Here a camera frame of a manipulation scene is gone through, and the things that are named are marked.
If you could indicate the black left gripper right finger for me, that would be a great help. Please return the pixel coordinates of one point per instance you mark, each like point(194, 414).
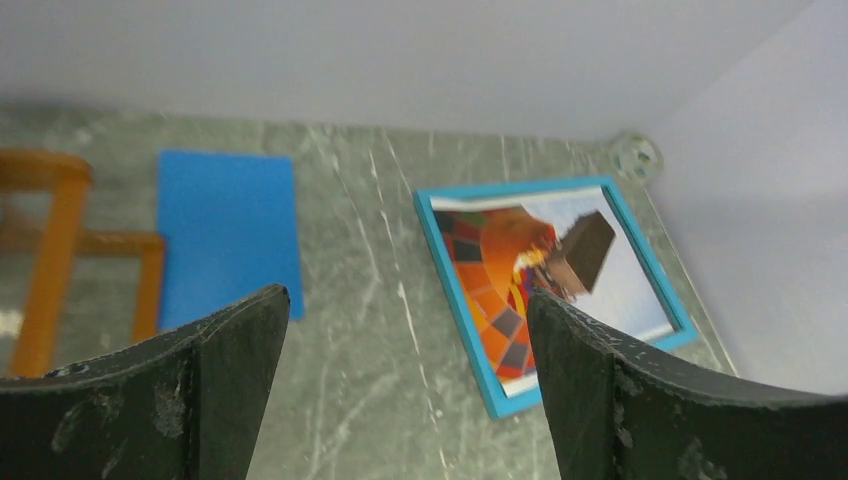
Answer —
point(619, 408)

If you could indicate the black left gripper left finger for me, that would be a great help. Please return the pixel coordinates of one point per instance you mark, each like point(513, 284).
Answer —
point(185, 404)

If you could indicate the blue wooden picture frame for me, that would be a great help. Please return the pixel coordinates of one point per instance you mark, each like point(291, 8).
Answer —
point(497, 404)

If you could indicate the hot air balloon photo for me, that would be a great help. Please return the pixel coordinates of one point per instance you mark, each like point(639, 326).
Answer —
point(570, 243)

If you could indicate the orange wooden rack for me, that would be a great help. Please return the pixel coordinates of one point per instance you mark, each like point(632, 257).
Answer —
point(56, 245)

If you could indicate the clear tape roll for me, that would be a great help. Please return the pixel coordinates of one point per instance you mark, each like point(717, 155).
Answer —
point(636, 157)

